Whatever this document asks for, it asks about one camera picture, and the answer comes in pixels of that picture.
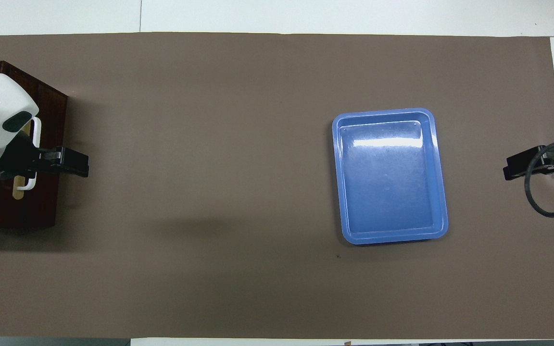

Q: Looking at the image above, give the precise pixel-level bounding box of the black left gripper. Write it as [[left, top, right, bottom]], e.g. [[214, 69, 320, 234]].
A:
[[0, 131, 90, 181]]

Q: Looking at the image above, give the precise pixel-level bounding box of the brown table mat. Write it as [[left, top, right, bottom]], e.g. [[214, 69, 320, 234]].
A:
[[0, 32, 554, 339]]

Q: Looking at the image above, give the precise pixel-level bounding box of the blue plastic tray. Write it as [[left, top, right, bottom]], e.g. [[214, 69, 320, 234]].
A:
[[332, 108, 449, 246]]

